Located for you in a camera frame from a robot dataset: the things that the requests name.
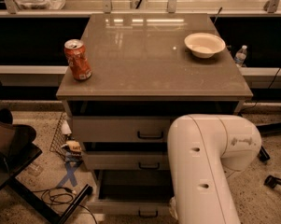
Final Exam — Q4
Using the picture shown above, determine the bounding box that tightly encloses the brown leather object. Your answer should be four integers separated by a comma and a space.
0, 108, 36, 159

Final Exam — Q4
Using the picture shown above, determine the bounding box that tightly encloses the small toy figure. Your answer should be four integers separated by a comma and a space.
61, 140, 82, 162

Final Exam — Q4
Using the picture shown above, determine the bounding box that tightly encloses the grey bottom drawer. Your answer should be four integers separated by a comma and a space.
87, 170, 174, 217

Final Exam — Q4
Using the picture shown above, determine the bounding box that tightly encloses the white paper bowl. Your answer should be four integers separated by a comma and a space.
184, 33, 226, 59

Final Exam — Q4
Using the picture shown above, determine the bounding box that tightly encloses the clear plastic water bottle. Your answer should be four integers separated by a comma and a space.
234, 45, 247, 67

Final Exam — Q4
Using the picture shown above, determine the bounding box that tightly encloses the grey drawer cabinet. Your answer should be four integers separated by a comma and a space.
55, 12, 254, 173

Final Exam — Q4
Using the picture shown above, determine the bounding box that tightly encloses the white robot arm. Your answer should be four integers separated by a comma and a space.
167, 115, 261, 224

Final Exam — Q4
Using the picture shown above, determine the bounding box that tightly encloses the grey drawer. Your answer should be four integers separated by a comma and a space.
87, 170, 174, 217
82, 151, 169, 170
71, 116, 175, 143

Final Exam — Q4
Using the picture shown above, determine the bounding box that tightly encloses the orange soda can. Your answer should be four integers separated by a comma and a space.
64, 39, 91, 81

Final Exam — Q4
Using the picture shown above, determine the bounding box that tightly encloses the grey top drawer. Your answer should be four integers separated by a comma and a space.
71, 116, 175, 143

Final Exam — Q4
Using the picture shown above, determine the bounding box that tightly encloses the blue tape cross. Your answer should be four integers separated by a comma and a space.
57, 161, 81, 188

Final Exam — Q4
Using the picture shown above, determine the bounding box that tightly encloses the wire mesh basket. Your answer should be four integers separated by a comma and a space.
49, 113, 66, 161

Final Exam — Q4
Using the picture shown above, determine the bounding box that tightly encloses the grey middle drawer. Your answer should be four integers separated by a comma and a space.
82, 151, 169, 170

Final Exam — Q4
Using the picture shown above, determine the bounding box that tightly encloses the black floor cable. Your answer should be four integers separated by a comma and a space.
32, 186, 98, 224

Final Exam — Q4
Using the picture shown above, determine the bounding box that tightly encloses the black stand leg right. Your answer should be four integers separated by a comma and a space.
259, 147, 270, 162

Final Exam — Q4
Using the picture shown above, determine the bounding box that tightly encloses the black metal stand leg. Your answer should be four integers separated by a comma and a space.
8, 178, 92, 224

